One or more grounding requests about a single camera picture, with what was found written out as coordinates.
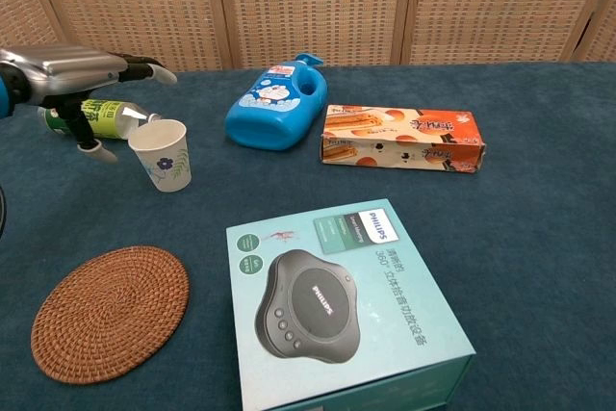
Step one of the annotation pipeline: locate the orange snack box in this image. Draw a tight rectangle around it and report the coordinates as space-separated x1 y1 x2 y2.
320 103 486 174

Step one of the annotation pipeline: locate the white floral paper cup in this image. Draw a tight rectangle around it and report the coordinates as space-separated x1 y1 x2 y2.
127 118 193 193

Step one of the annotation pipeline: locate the teal tablecloth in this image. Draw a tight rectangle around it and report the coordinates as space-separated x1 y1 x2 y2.
0 62 616 411

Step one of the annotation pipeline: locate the green label plastic bottle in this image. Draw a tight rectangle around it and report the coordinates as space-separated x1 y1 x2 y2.
37 98 165 141

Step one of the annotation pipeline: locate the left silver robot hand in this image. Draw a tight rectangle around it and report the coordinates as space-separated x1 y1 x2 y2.
0 46 178 164

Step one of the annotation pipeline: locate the woven folding screen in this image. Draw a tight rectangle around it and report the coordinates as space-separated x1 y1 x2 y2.
0 0 616 71

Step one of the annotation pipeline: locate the woven rattan coaster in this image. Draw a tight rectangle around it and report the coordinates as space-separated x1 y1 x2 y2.
30 245 191 386

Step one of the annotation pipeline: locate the blue detergent bottle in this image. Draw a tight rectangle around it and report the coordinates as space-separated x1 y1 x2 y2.
224 52 329 151

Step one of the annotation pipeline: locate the teal Philips speaker box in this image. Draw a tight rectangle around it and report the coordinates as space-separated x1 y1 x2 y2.
225 197 476 411

